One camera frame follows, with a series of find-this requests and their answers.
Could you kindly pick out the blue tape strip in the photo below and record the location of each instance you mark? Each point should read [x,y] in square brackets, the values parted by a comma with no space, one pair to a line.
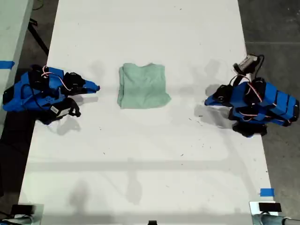
[267,192]
[7,64]

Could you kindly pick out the black stand leg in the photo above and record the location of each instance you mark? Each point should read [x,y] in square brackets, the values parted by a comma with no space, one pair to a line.
[37,37]

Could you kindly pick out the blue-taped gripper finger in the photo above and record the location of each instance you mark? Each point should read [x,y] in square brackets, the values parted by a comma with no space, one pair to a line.
[220,103]
[90,90]
[214,98]
[92,84]

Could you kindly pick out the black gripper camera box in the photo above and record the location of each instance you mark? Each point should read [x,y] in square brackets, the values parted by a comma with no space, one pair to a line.
[63,110]
[246,63]

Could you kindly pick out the small black box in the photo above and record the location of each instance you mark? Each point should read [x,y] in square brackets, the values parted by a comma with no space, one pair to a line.
[269,207]
[22,209]

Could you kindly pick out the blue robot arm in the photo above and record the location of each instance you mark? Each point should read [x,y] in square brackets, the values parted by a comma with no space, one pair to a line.
[28,96]
[274,105]

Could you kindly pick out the white side table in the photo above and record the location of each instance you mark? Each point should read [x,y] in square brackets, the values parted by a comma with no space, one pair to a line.
[9,35]

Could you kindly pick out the black camera stalk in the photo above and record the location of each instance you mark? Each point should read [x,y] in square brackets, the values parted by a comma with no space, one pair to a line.
[235,78]

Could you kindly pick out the pale green T-shirt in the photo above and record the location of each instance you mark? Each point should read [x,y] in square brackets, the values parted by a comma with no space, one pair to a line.
[143,89]

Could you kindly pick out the small black mount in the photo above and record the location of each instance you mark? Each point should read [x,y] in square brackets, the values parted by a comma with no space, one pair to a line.
[152,222]

